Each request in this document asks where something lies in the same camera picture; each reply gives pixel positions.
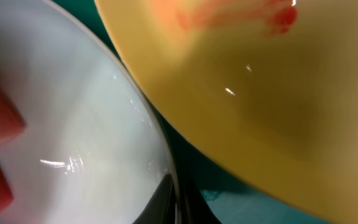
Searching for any light blue plate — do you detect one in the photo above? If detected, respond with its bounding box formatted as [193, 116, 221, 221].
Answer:
[0, 1, 177, 224]

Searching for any teal plastic serving tray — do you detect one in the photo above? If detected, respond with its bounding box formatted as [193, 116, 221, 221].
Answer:
[52, 0, 332, 224]

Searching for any yellow-green plate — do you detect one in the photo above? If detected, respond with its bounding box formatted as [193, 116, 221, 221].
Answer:
[96, 0, 358, 223]

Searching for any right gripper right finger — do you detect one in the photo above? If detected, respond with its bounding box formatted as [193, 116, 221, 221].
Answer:
[180, 179, 221, 224]

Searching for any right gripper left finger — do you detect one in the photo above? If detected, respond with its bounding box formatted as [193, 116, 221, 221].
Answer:
[133, 174, 176, 224]

